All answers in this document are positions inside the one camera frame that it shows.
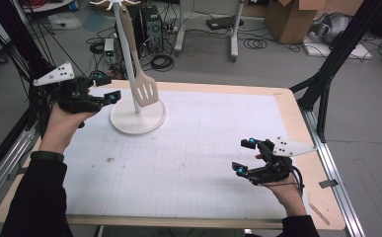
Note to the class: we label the white hook stand rack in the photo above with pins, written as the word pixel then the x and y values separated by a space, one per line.
pixel 139 117

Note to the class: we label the person's left hand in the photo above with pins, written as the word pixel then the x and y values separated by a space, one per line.
pixel 61 130

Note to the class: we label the beige slotted spatula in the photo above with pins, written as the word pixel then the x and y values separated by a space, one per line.
pixel 145 89

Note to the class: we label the aluminium rail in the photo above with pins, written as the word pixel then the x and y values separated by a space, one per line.
pixel 1 177
pixel 343 210

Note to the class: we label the round white table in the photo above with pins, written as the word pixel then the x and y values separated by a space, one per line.
pixel 47 5

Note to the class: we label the grey bag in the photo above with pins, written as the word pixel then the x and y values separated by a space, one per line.
pixel 331 28

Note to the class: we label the black flat device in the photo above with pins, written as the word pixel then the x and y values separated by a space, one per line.
pixel 223 22

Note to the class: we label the black computer tower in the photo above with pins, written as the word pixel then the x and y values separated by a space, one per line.
pixel 152 29

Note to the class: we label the person's right hand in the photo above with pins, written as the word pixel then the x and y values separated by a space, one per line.
pixel 289 197

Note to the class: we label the white flat board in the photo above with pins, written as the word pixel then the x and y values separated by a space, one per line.
pixel 340 51

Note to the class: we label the wooden table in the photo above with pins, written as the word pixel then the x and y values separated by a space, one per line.
pixel 287 102

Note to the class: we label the brown cardboard box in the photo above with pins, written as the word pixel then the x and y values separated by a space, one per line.
pixel 290 19

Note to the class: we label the white stand leg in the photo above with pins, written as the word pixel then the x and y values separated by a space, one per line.
pixel 234 36
pixel 179 33

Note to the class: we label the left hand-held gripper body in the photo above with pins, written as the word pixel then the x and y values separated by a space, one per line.
pixel 75 97

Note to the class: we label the small grey power supply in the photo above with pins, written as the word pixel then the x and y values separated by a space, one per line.
pixel 109 49

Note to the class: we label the white grid mat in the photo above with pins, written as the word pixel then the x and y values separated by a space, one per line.
pixel 195 158

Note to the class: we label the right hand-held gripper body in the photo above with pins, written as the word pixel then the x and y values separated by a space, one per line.
pixel 274 168

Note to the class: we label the black metal frame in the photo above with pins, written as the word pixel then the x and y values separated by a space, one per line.
pixel 20 49
pixel 340 49

